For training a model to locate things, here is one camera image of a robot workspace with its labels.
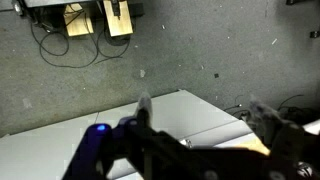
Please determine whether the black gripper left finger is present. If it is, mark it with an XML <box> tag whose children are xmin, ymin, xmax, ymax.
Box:
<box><xmin>117</xmin><ymin>92</ymin><xmax>215</xmax><ymax>180</ymax></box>

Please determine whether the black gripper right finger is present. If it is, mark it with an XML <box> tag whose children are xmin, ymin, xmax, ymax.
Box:
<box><xmin>247</xmin><ymin>99</ymin><xmax>320</xmax><ymax>180</ymax></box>

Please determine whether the long wooden plank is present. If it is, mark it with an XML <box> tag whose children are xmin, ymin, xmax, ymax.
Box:
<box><xmin>102</xmin><ymin>0</ymin><xmax>134</xmax><ymax>38</ymax></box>

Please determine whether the black equipment base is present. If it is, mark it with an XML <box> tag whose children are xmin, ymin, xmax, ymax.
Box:
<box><xmin>12</xmin><ymin>0</ymin><xmax>146</xmax><ymax>30</ymax></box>

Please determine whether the short wooden plank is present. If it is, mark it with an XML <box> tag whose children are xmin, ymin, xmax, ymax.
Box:
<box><xmin>63</xmin><ymin>3</ymin><xmax>95</xmax><ymax>38</ymax></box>

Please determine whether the thin black cable bundle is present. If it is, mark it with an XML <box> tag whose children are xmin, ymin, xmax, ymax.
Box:
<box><xmin>222</xmin><ymin>94</ymin><xmax>320</xmax><ymax>125</ymax></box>

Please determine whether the long black floor cable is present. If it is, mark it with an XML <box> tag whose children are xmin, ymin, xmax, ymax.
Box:
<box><xmin>38</xmin><ymin>12</ymin><xmax>132</xmax><ymax>70</ymax></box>

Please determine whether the black floor cable loop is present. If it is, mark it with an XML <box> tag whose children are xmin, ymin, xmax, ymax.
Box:
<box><xmin>30</xmin><ymin>18</ymin><xmax>71</xmax><ymax>57</ymax></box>

